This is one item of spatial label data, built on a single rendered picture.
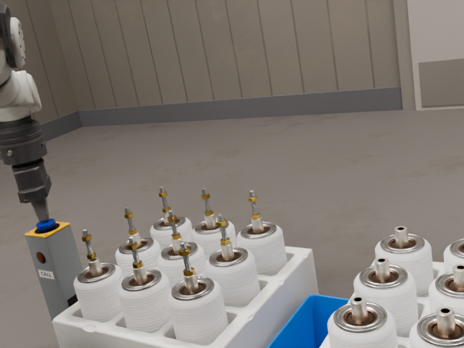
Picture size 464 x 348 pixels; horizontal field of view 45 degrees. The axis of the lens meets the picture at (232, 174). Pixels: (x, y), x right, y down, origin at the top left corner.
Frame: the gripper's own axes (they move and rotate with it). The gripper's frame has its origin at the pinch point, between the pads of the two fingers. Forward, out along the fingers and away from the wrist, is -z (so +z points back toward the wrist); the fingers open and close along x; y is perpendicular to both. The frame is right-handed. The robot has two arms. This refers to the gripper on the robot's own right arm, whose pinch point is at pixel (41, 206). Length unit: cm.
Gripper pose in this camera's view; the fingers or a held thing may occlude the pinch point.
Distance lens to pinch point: 127.1
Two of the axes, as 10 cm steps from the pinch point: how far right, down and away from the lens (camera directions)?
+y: -9.6, 2.3, -1.5
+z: -1.7, -9.4, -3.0
